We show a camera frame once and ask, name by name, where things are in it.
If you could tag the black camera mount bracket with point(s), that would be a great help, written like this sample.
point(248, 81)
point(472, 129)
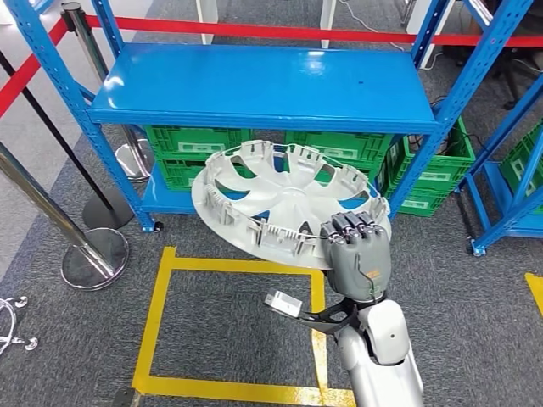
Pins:
point(326, 320)

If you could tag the black robot foot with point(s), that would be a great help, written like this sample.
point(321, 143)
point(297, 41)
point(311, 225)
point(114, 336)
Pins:
point(127, 399)

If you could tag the blue steel shelf rack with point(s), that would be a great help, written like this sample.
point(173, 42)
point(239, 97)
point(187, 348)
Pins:
point(254, 84)
point(494, 185)

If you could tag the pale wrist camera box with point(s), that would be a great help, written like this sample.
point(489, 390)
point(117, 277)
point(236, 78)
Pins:
point(283, 303)

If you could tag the grey plastic wheel hubcap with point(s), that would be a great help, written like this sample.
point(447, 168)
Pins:
point(280, 208)

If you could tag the chrome stanchion post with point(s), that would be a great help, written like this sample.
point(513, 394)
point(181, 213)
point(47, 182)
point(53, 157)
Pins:
point(76, 22)
point(95, 258)

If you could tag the robot right hand grey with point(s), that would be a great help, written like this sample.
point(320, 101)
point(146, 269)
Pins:
point(356, 264)

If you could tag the chrome star stool base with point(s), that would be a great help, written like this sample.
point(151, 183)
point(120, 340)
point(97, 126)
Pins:
point(32, 344)

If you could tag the black stanchion post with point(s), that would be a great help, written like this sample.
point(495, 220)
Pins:
point(108, 210)

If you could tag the white cabinet panel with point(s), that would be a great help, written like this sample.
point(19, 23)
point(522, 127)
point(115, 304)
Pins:
point(427, 56)

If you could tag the robot right arm silver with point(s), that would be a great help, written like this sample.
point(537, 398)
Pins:
point(381, 359)

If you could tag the red barrier belt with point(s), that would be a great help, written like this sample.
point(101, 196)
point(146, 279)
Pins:
point(25, 73)
point(254, 31)

